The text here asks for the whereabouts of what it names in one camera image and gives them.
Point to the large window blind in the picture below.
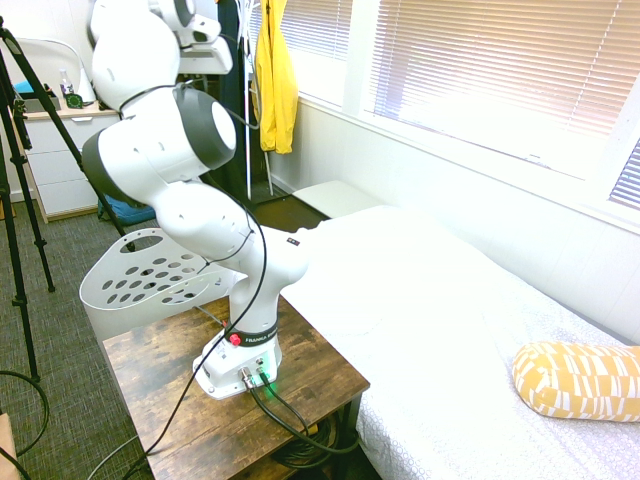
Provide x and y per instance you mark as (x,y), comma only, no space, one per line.
(500,65)

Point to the narrow purple-tinted window blind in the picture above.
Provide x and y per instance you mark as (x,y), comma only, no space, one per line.
(627,175)

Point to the brown cardboard piece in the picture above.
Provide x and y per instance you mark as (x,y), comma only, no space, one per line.
(6,440)

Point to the white drawer dresser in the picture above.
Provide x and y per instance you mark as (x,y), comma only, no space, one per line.
(55,165)

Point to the clear spray bottle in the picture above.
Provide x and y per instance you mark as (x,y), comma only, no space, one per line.
(65,82)

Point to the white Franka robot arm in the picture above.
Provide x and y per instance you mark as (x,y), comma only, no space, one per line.
(195,220)

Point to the small window blind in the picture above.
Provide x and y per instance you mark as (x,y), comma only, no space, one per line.
(320,30)

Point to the green round container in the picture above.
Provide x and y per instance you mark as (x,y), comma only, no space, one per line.
(73,101)

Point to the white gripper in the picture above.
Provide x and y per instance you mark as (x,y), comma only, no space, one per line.
(207,60)

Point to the white perforated laundry basket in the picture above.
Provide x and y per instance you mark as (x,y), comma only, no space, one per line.
(150,280)

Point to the rustic wooden side table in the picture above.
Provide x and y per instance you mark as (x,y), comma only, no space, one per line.
(165,415)

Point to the black camera tripod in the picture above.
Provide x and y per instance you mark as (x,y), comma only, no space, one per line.
(20,210)

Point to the grey storage box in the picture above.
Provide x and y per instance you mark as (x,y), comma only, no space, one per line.
(40,106)

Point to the dark hanging garment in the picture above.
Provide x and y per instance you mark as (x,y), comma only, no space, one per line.
(232,95)

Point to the blue backpack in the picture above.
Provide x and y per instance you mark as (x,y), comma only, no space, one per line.
(125,214)

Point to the white curved desk lamp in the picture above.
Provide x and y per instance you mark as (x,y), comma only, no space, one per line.
(82,75)

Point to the yellow white patterned pillow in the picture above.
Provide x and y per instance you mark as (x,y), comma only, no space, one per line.
(580,380)

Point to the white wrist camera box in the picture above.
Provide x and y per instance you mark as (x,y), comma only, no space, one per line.
(205,31)

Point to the yellow jacket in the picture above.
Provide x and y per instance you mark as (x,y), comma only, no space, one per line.
(275,75)

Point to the white bed mattress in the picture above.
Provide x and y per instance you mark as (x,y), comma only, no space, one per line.
(450,325)

